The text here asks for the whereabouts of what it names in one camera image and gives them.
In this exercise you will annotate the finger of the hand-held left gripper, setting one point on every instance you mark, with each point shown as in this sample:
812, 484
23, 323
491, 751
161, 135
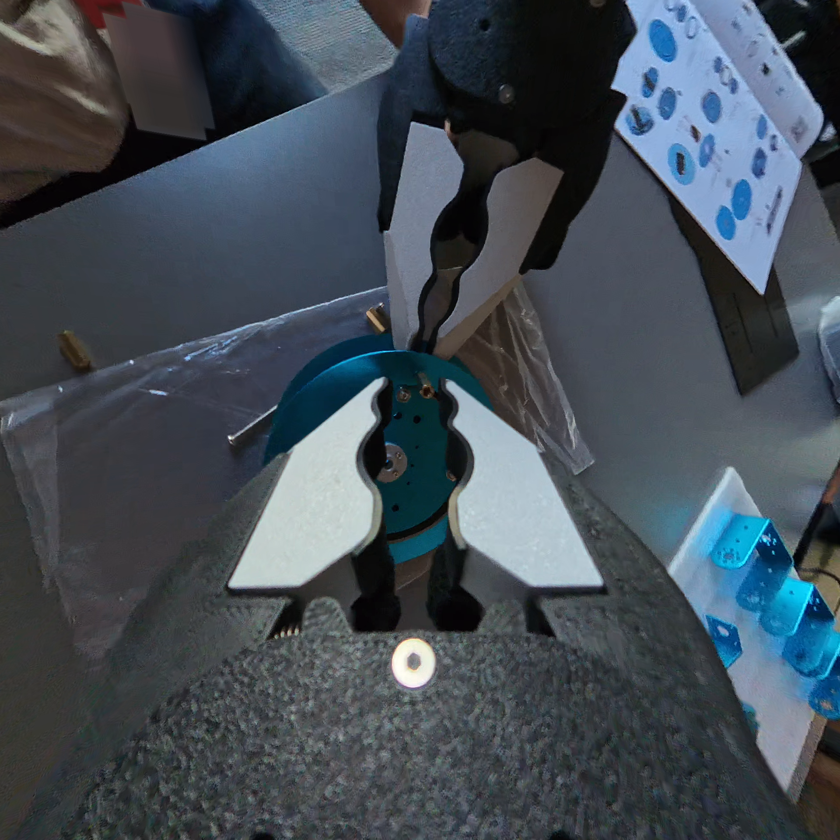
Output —
518, 216
413, 197

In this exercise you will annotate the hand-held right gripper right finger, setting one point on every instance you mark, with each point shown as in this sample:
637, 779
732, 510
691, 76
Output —
525, 525

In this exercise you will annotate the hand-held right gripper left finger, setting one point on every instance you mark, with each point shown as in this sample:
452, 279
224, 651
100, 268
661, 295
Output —
308, 525

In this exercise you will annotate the blue round turntable assembly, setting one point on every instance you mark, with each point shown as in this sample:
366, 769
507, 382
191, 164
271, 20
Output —
341, 374

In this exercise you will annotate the person's left forearm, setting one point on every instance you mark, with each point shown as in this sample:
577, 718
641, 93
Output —
394, 16

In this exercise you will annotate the grey desk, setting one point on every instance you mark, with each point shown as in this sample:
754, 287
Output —
197, 229

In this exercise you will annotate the long steel screw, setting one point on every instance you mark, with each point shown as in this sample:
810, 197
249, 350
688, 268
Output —
253, 426

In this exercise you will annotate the clear plastic bag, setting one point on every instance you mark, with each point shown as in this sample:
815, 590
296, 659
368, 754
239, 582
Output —
131, 492

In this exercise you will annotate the white paper sheet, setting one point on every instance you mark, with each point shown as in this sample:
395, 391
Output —
722, 170

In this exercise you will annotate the black metal plate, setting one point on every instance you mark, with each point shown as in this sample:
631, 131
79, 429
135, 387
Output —
754, 341

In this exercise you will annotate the white foam sheet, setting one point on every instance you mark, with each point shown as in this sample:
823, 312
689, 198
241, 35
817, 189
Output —
768, 709

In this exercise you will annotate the plastic wrapped grey box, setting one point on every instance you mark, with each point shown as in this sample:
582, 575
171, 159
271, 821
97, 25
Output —
830, 348

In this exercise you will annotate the blue metal u bracket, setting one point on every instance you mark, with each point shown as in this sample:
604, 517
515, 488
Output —
748, 544

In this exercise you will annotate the small blue metal bracket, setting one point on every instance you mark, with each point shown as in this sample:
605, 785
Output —
724, 640

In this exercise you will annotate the blue arched metal bracket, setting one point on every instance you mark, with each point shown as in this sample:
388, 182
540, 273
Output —
827, 699

